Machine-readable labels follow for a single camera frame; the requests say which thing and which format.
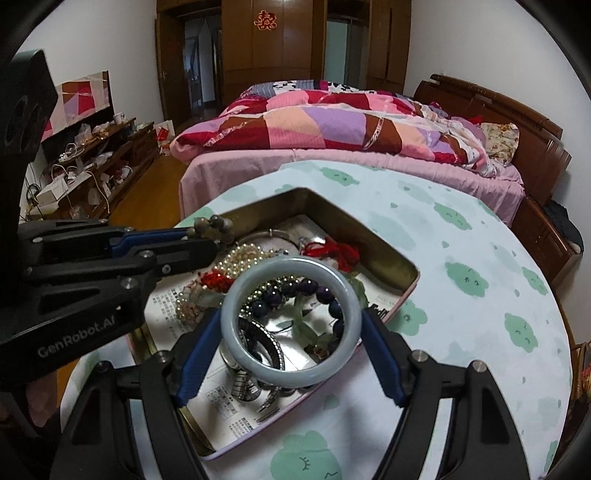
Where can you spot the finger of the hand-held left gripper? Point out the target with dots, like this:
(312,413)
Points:
(147,238)
(184,261)

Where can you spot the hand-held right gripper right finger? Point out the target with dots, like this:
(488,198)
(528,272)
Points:
(383,360)

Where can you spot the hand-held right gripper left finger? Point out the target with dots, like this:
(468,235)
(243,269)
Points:
(198,360)

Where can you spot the pale grey jade bangle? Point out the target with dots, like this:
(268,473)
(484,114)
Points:
(230,323)

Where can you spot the silver rhinestone bangle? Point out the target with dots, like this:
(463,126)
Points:
(244,390)

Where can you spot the pink tin box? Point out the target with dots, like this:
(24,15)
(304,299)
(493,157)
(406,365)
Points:
(369,240)

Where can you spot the white cardboard box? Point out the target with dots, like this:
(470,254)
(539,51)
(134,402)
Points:
(53,190)

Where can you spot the red and white patchwork cloth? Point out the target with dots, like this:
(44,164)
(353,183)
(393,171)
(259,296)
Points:
(78,99)

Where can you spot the low wooden cabinet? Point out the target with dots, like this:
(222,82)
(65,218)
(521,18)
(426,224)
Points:
(138,147)

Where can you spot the white cup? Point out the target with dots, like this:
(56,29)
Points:
(119,118)

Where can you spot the pink bed sheet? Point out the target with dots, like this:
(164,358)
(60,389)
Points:
(240,170)

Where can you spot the red and white paper bag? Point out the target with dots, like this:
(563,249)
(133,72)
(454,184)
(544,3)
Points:
(164,131)

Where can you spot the patchwork quilt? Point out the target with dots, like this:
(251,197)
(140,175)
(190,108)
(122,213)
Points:
(323,124)

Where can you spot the wooden nightstand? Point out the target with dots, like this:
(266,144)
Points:
(540,240)

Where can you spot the wicker chair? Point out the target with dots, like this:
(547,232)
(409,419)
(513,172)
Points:
(581,364)

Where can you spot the dark clothes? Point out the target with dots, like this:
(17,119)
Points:
(565,226)

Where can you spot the wooden wardrobe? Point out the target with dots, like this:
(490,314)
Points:
(295,60)

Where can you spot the red paper decoration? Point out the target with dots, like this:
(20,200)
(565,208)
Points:
(265,21)

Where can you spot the floral pillow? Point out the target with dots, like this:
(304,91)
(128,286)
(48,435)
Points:
(501,141)

